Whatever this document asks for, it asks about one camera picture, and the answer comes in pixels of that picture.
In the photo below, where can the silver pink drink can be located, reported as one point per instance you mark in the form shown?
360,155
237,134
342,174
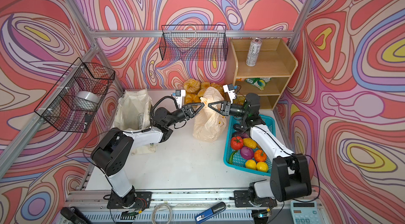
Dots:
253,52

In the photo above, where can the wooden shelf unit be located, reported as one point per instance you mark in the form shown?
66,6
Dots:
275,61

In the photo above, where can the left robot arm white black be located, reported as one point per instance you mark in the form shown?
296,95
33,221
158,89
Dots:
113,150

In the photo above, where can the orange toy pumpkin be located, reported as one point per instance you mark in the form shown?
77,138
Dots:
260,156

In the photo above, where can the yellow toy corn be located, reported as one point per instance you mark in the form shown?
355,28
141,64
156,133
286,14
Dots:
250,143

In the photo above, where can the purple toy eggplant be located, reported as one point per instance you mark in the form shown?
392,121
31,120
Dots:
241,134

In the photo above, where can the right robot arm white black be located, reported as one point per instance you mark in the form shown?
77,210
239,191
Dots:
290,177

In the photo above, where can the white energy drink can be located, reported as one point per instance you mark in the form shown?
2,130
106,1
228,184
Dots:
140,120

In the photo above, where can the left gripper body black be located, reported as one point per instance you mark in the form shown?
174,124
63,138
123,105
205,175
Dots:
175,118

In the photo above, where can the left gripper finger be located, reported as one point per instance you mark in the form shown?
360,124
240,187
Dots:
189,114
195,107

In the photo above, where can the yellow toy lemon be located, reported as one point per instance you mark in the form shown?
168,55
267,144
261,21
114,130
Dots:
251,164
262,167

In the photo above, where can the silver tape roll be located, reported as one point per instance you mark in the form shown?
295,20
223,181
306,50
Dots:
86,101

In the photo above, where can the black wire basket left wall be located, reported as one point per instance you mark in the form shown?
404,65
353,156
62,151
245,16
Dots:
57,108

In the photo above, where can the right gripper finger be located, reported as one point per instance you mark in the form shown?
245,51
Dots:
218,110
217,104

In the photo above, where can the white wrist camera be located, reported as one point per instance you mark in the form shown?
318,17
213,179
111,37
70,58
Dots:
230,89
179,96

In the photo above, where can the white calculator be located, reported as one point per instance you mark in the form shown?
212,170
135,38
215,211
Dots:
305,213

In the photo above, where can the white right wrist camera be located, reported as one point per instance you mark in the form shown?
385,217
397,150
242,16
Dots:
230,89

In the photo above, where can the blue black handheld tool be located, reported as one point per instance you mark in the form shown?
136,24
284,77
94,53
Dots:
209,213

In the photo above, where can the red toy tomato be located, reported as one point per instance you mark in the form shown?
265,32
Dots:
237,143

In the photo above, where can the black wire basket wall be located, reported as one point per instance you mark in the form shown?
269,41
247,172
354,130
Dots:
194,42
57,108

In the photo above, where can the teal plastic basket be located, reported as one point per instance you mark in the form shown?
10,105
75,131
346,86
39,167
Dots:
233,159

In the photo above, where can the striped ring bread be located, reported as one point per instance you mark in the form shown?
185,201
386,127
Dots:
191,98

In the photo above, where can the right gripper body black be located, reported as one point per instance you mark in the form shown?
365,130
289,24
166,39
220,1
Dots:
237,110

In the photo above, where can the purple toy onion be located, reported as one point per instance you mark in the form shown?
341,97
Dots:
246,153

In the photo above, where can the translucent beige plastic bag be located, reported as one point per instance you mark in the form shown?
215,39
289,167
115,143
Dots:
208,124

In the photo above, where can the sugared bread roll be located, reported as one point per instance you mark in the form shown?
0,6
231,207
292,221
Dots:
192,86

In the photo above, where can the green snack packet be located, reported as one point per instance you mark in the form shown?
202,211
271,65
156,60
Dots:
259,83

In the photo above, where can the white canvas tote bag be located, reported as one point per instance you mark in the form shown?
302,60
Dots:
130,105

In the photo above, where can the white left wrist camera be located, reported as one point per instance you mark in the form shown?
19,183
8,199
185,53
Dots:
179,96

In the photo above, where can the yellow toy lemon right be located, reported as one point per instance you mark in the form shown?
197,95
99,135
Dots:
262,167

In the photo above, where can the black wire basket back wall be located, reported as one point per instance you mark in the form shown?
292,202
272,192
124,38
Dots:
194,42

